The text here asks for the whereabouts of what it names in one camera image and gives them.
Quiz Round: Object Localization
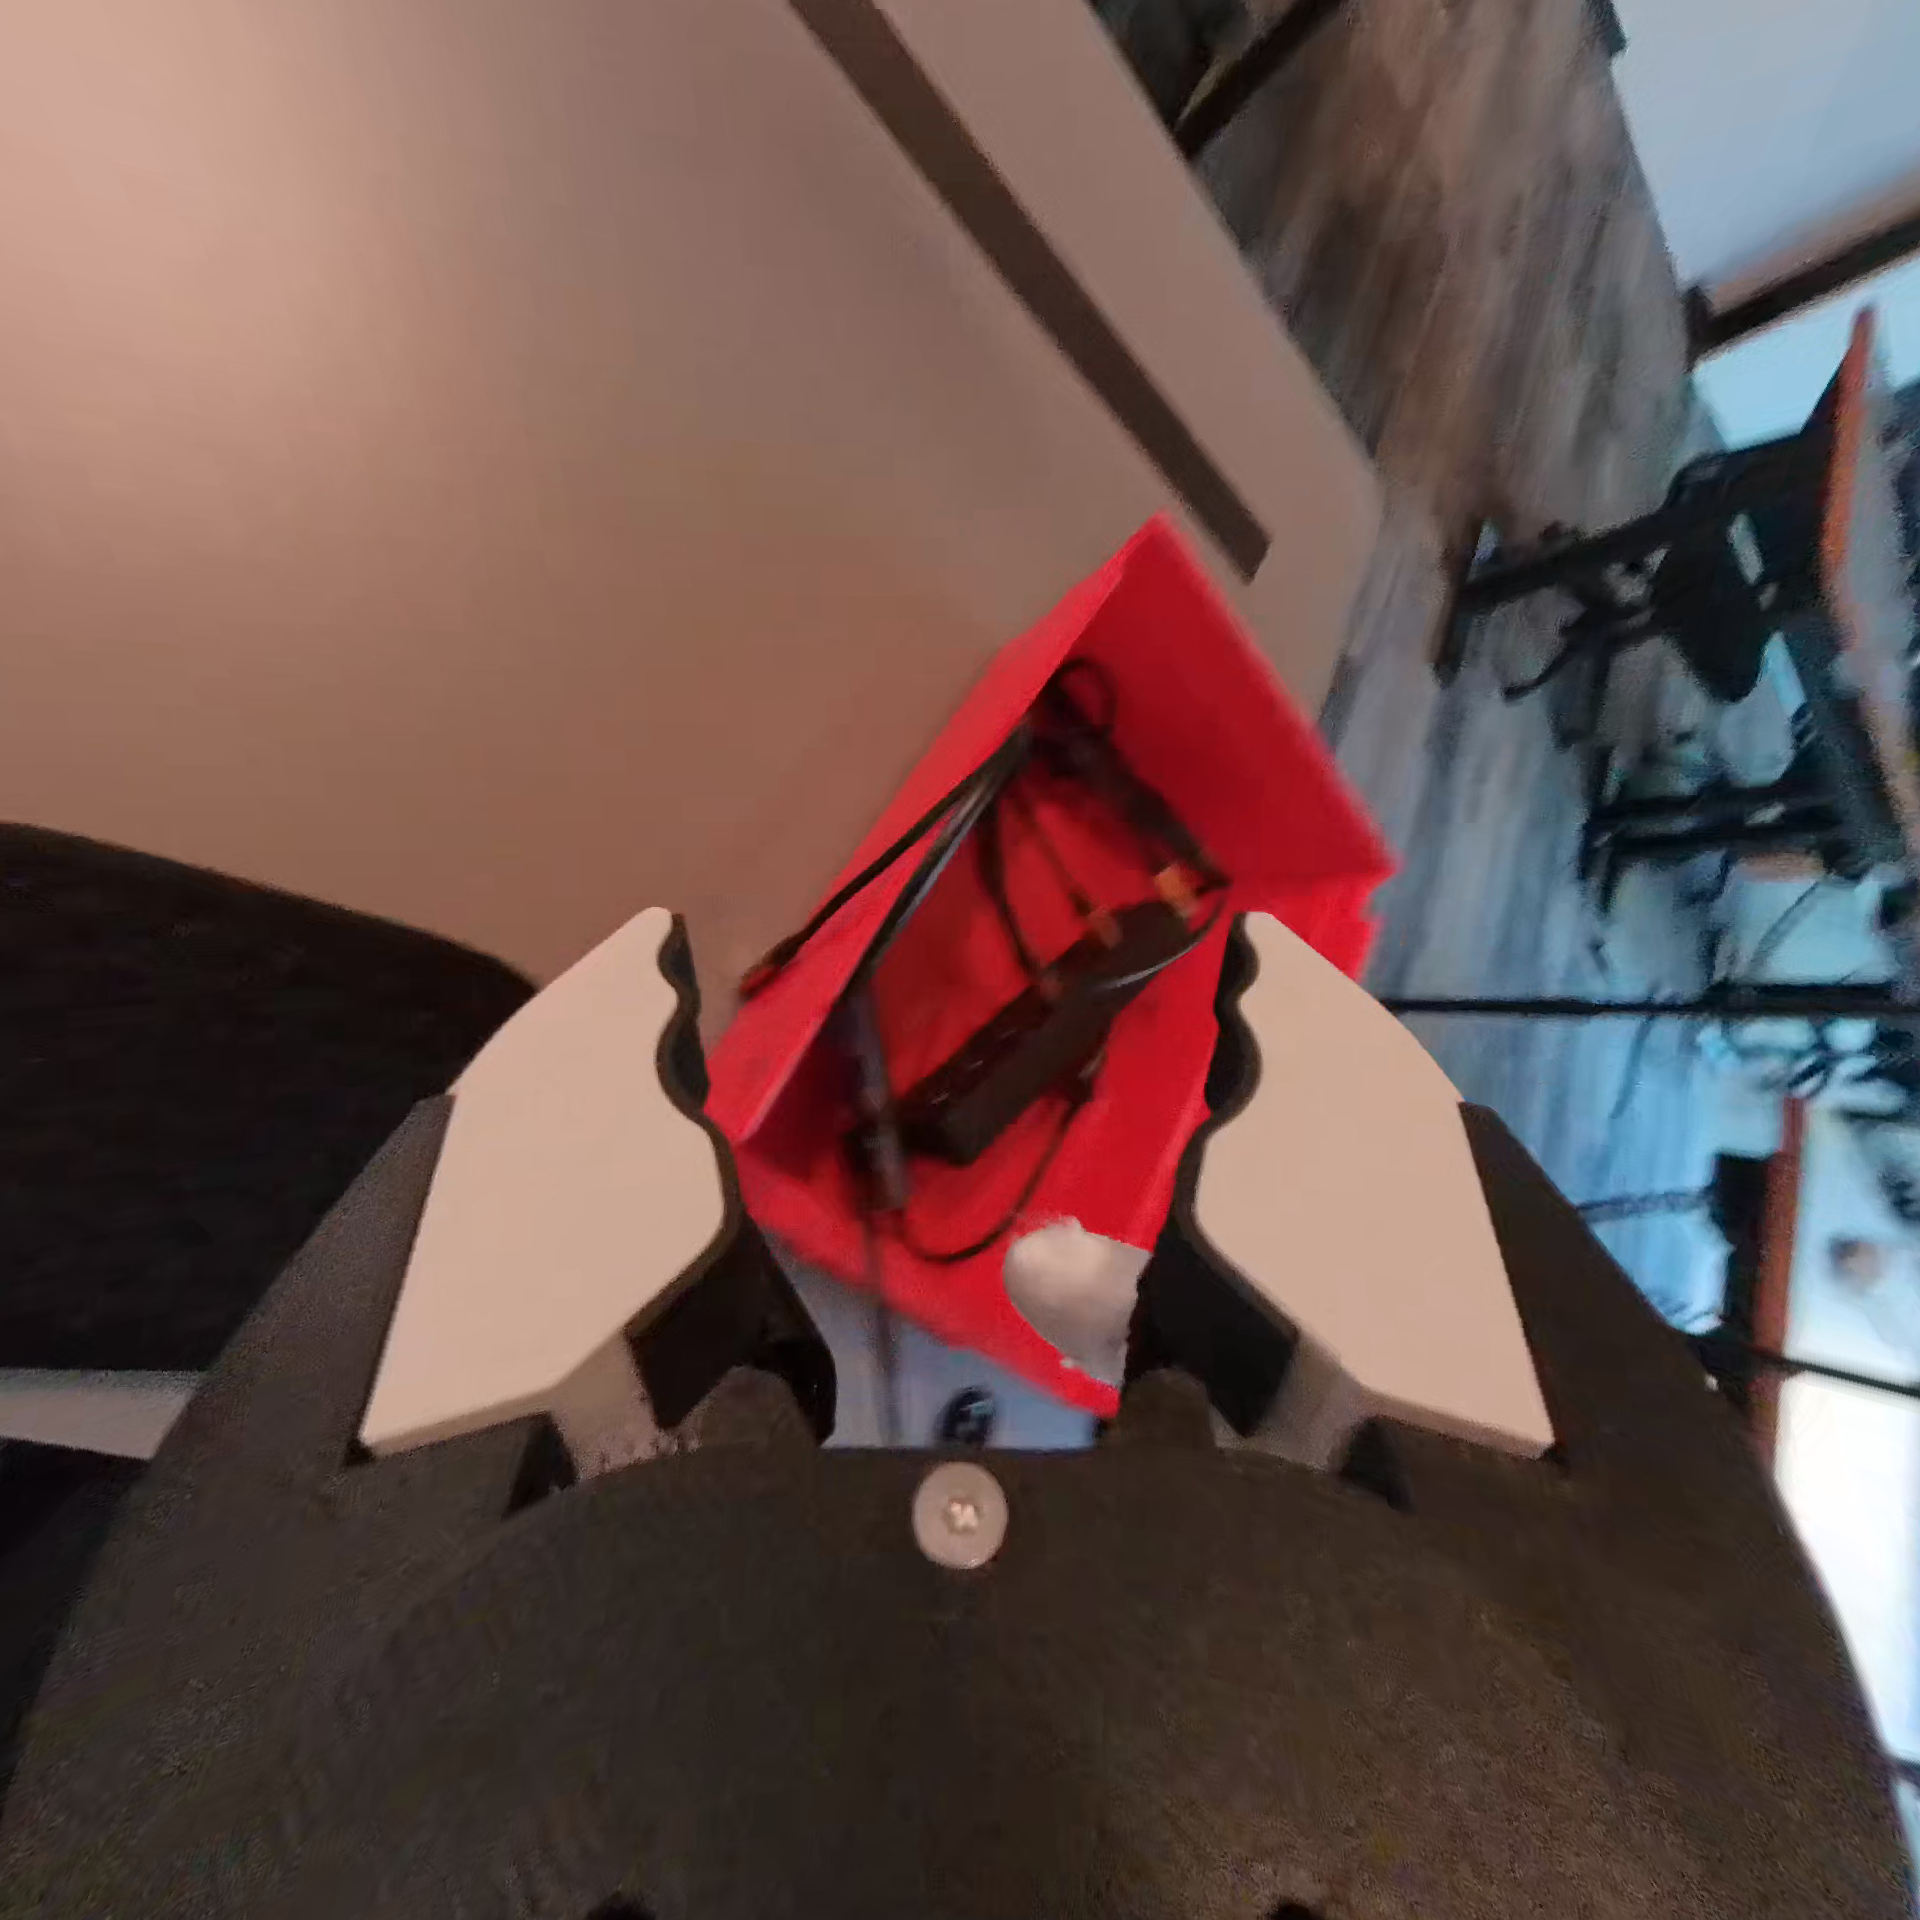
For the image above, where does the thin black cable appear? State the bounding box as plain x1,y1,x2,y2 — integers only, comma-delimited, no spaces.
737,720,1051,1003

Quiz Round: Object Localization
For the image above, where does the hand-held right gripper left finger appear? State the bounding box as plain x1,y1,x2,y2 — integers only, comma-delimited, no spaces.
357,903,747,1461

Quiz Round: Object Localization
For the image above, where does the red storage box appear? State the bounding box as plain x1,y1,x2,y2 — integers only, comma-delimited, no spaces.
698,509,1404,1420

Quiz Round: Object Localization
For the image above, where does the black office chair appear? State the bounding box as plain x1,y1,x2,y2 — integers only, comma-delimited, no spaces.
1447,442,1853,706
1576,703,1892,903

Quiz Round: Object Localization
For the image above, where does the wooden office desk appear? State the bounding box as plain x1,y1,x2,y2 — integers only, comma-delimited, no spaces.
1792,307,1920,874

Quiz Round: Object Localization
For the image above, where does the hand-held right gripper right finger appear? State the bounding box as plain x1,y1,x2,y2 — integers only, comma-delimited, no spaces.
1160,903,1562,1464

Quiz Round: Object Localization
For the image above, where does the person's right hand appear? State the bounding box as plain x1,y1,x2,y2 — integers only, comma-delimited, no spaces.
1001,1218,1155,1384

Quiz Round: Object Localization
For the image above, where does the black usb hub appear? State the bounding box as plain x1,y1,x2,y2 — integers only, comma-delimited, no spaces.
885,895,1194,1167

